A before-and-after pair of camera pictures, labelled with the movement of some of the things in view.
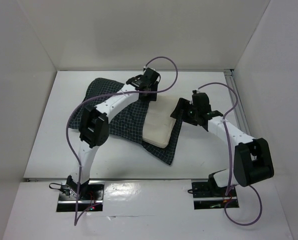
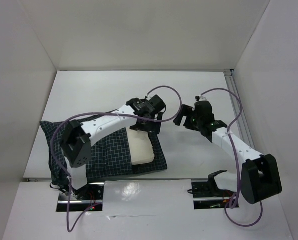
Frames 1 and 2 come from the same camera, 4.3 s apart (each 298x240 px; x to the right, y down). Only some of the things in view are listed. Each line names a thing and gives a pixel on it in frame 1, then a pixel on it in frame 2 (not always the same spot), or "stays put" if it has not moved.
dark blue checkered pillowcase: [126, 126] -> [111, 155]
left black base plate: [92, 200] stays put
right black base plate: [207, 195] stays put
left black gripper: [151, 97] -> [153, 127]
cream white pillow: [158, 125] -> [141, 149]
